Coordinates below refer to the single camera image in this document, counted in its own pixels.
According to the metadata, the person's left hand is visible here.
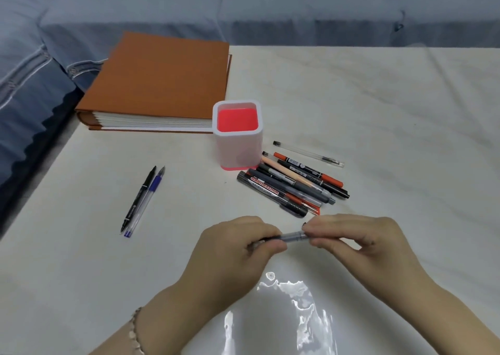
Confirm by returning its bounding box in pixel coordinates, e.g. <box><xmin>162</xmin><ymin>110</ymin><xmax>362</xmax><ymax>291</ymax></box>
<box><xmin>140</xmin><ymin>215</ymin><xmax>289</xmax><ymax>355</ymax></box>

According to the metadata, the person's right hand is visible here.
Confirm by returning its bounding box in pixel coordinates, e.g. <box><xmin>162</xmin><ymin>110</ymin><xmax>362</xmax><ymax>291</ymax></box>
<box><xmin>301</xmin><ymin>214</ymin><xmax>438</xmax><ymax>301</ymax></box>

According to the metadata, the smoky translucent gel pen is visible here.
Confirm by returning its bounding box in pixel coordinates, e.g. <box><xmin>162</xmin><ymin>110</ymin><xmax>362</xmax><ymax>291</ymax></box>
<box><xmin>249</xmin><ymin>229</ymin><xmax>313</xmax><ymax>251</ymax></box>

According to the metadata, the black whiteboard marker pen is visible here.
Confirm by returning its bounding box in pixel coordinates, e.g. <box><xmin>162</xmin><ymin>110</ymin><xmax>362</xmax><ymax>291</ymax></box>
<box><xmin>237</xmin><ymin>170</ymin><xmax>309</xmax><ymax>218</ymax></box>

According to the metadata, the silver grey barrel pen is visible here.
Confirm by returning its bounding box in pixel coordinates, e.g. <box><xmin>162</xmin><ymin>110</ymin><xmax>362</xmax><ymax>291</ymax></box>
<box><xmin>256</xmin><ymin>162</ymin><xmax>338</xmax><ymax>206</ymax></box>

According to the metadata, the dark barrel gel pen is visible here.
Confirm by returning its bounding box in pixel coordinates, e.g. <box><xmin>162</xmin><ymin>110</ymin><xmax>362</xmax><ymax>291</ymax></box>
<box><xmin>248</xmin><ymin>168</ymin><xmax>331</xmax><ymax>207</ymax></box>

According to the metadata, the blue grip clear pen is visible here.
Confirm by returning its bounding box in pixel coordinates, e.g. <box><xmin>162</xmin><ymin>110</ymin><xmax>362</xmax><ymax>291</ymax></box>
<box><xmin>123</xmin><ymin>166</ymin><xmax>166</xmax><ymax>239</ymax></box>

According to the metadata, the red black marker pen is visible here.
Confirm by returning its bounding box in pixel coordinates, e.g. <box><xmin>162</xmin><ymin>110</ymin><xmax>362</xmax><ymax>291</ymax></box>
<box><xmin>273</xmin><ymin>152</ymin><xmax>344</xmax><ymax>189</ymax></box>

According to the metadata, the peach barrel pen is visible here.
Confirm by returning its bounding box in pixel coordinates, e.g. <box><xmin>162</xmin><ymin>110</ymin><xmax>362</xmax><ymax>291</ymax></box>
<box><xmin>260</xmin><ymin>153</ymin><xmax>327</xmax><ymax>191</ymax></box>

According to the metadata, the clear gel pen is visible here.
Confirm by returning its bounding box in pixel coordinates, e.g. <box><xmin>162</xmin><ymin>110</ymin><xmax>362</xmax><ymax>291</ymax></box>
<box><xmin>272</xmin><ymin>140</ymin><xmax>346</xmax><ymax>169</ymax></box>

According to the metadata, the red white pen holder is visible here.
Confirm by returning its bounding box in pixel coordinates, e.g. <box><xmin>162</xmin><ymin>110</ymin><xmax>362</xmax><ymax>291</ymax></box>
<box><xmin>212</xmin><ymin>100</ymin><xmax>264</xmax><ymax>170</ymax></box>

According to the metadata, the white table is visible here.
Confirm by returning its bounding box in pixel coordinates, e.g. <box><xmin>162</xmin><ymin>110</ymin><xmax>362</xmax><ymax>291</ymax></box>
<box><xmin>0</xmin><ymin>45</ymin><xmax>500</xmax><ymax>355</ymax></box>

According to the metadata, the orange cover binder album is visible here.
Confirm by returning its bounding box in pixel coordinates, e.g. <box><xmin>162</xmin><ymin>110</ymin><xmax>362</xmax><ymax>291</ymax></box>
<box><xmin>74</xmin><ymin>31</ymin><xmax>233</xmax><ymax>134</ymax></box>

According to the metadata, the blue grey sofa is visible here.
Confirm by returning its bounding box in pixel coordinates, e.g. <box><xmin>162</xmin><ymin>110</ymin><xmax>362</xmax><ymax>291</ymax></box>
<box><xmin>0</xmin><ymin>0</ymin><xmax>500</xmax><ymax>234</ymax></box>

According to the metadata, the pale bead bracelet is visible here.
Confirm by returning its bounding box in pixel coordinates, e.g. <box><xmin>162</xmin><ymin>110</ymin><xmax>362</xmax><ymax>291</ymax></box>
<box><xmin>128</xmin><ymin>307</ymin><xmax>146</xmax><ymax>355</ymax></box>

